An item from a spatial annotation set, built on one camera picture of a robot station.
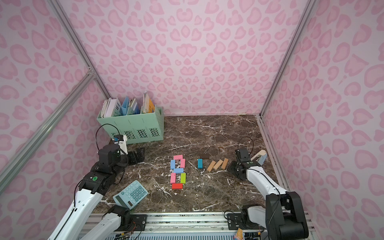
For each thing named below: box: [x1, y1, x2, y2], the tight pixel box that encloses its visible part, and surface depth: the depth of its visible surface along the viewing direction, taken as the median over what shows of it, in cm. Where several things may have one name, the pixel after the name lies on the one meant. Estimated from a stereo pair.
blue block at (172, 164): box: [170, 159, 176, 170], surface depth 95 cm
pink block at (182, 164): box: [180, 158, 186, 168], surface depth 95 cm
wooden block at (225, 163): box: [221, 158, 229, 170], surface depth 95 cm
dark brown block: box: [199, 153, 210, 159], surface depth 99 cm
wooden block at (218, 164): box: [213, 159, 224, 170], surface depth 95 cm
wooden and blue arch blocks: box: [250, 149, 268, 166], surface depth 95 cm
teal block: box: [197, 158, 204, 169], surface depth 95 cm
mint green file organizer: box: [96, 107, 165, 144], surface depth 90 cm
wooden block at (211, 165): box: [207, 160, 217, 172], surface depth 94 cm
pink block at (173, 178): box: [170, 172, 176, 184], surface depth 89 cm
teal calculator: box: [113, 180, 149, 210], surface depth 82 cm
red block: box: [171, 183, 184, 190], surface depth 86 cm
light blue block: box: [173, 168, 184, 173], surface depth 92 cm
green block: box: [180, 173, 187, 184], surface depth 89 cm
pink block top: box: [173, 154, 184, 160], surface depth 97 cm
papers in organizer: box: [100, 90, 155, 118], surface depth 94 cm
